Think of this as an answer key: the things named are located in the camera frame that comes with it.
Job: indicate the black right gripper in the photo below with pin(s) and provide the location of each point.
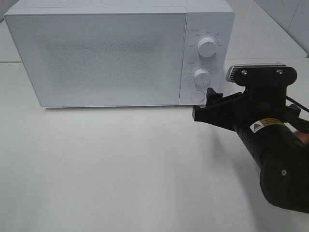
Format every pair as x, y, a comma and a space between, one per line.
256, 111

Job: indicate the round white door button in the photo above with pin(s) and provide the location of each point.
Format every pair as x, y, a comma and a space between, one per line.
198, 96

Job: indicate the pink round plate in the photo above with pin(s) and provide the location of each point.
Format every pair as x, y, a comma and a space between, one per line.
304, 137

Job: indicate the white microwave door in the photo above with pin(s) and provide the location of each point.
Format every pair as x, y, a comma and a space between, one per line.
101, 60

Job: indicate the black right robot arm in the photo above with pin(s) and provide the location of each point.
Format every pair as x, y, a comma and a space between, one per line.
284, 167

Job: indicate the lower white timer knob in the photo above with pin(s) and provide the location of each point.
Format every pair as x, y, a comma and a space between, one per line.
202, 77

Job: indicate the upper white power knob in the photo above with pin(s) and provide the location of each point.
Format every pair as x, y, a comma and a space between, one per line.
207, 46

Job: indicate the white microwave oven body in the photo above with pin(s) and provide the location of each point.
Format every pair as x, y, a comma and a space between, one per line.
212, 18

